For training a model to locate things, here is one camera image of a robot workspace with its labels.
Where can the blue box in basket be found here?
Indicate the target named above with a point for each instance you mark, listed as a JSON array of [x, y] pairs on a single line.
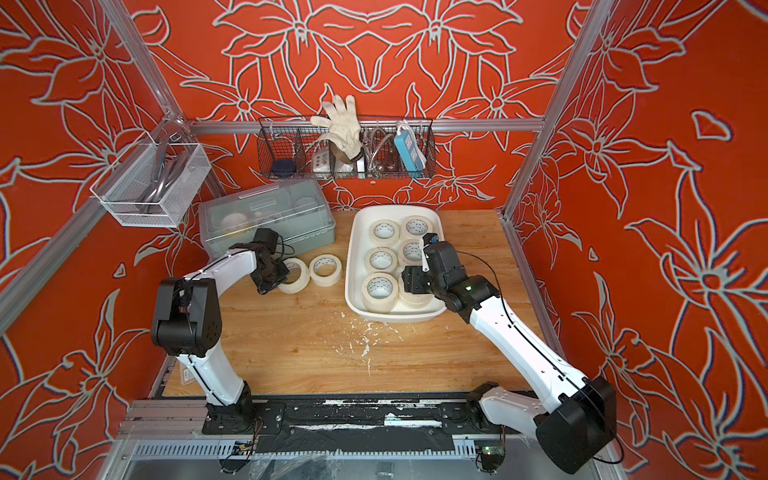
[[411, 155]]

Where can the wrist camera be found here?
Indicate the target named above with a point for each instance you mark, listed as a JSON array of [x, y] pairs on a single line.
[[265, 239], [440, 263]]

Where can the white plastic tray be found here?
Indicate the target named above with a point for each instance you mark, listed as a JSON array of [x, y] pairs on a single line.
[[360, 243]]

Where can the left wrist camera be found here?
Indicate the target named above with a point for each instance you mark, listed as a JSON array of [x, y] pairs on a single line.
[[265, 239]]

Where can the grey lidded storage box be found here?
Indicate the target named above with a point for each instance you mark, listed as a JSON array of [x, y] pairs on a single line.
[[296, 209]]

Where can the beige tape roll three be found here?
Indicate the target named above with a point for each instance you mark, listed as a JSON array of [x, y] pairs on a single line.
[[381, 260]]

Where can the beige tape roll two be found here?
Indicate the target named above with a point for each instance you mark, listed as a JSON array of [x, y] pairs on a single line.
[[416, 301]]

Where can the dark blue round lid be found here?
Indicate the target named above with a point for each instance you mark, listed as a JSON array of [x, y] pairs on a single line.
[[284, 168]]

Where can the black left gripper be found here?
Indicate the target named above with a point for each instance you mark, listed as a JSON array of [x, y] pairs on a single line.
[[261, 285]]

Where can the beige tape roll one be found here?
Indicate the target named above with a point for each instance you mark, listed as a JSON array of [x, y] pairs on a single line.
[[325, 270]]

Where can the small label card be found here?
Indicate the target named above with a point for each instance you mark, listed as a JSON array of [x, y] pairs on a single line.
[[186, 376]]

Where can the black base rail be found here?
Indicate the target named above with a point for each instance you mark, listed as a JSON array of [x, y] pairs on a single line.
[[366, 423]]

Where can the white work glove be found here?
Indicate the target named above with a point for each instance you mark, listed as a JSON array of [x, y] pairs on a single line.
[[341, 124]]

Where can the beige tape roll six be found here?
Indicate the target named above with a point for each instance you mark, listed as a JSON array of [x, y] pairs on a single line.
[[415, 227]]

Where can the white wire basket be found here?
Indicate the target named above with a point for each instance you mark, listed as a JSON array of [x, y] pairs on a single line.
[[153, 184]]

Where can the beige tape roll eight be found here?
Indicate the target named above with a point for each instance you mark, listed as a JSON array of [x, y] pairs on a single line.
[[380, 293]]

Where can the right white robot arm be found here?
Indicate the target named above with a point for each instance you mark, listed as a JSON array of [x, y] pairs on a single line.
[[573, 417]]

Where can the white power strip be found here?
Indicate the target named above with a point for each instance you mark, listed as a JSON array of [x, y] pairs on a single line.
[[320, 163]]

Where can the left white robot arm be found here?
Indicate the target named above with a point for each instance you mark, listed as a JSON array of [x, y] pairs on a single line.
[[187, 324]]

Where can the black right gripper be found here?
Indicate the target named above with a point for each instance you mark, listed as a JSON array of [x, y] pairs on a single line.
[[412, 279]]

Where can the black wire basket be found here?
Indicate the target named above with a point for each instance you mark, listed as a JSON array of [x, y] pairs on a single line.
[[374, 148]]

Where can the beige tape roll five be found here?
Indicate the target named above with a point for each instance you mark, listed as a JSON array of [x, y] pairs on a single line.
[[384, 233]]

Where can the beige tape roll four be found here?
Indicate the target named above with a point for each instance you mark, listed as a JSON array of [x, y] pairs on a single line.
[[410, 253]]

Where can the beige tape roll seven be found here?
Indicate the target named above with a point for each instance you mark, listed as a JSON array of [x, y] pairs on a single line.
[[297, 277]]

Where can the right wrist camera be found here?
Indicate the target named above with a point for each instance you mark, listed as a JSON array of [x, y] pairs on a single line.
[[440, 263]]

